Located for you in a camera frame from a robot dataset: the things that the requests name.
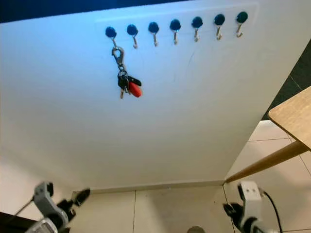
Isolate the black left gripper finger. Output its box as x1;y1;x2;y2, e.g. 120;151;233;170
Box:
73;188;91;207

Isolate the wooden table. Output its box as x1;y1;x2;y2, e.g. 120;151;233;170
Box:
225;86;311;184

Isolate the key bunch with red fob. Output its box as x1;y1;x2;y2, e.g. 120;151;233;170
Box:
111;45;143;99

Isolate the dark carpet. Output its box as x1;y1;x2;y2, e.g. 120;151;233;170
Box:
262;39;311;121

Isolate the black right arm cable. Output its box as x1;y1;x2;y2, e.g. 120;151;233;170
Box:
263;191;285;233

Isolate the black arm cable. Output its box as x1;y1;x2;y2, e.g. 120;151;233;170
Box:
16;197;37;217
263;191;285;233

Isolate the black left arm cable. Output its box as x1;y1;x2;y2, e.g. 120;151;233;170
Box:
16;197;37;217

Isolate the black knob metal wall hook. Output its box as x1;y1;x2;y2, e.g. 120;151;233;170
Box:
105;27;117;48
191;17;204;42
170;19;181;45
127;24;138;49
214;14;225;40
148;22;160;47
236;12;248;38

